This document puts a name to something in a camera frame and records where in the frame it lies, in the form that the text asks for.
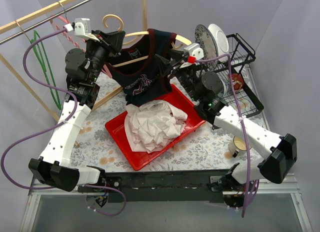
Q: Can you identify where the green plastic hanger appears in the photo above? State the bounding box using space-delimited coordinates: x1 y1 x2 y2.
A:
32 42 62 110

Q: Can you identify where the red plastic tray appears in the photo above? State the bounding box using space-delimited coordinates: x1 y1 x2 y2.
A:
105 85 205 171

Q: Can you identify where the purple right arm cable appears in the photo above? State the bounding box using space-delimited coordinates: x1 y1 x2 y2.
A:
194 53 260 218

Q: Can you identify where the white plate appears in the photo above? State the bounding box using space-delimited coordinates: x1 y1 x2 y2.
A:
208 23 229 56

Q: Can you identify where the black wire dish rack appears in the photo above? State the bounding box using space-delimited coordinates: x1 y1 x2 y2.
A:
184 33 265 119

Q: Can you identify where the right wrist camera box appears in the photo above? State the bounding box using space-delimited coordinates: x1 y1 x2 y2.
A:
183 43 204 64

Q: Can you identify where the white tank top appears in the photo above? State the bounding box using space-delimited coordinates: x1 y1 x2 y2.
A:
124 108 188 154
130 100 188 135

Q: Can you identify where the floral table mat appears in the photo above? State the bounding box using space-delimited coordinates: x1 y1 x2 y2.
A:
70 92 247 172

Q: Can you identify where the metal hanging rail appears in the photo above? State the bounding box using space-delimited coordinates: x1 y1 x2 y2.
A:
0 0 111 45

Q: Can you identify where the blue patterned bowl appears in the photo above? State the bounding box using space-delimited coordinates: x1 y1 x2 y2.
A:
222 80 229 97

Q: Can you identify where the wooden clothes rack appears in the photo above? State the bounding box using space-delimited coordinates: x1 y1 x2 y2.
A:
0 0 151 148

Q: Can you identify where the wooden jersey hanger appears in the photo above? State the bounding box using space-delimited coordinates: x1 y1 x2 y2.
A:
101 14 192 68

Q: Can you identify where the pink plastic hanger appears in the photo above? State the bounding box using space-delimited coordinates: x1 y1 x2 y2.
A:
49 15 112 79

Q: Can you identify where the cream ceramic cup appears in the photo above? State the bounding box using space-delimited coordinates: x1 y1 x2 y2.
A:
228 136 247 158

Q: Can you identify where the navy basketball jersey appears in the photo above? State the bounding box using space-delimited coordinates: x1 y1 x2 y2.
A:
106 28 177 107

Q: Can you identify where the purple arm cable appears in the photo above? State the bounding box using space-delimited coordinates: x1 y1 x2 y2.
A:
194 53 260 218
0 26 127 217

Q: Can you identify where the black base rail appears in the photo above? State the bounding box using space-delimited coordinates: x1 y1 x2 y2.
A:
97 169 245 203

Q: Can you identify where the red patterned bowl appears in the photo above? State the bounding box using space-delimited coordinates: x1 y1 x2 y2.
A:
228 73 245 93

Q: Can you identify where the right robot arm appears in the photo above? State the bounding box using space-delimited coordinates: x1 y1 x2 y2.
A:
155 49 297 191

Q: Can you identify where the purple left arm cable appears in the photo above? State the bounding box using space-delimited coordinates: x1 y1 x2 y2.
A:
0 26 127 217

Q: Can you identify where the blue floral plate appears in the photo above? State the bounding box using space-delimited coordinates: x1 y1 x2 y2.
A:
194 24 218 60

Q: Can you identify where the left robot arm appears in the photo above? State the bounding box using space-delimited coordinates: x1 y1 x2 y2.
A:
28 30 126 192

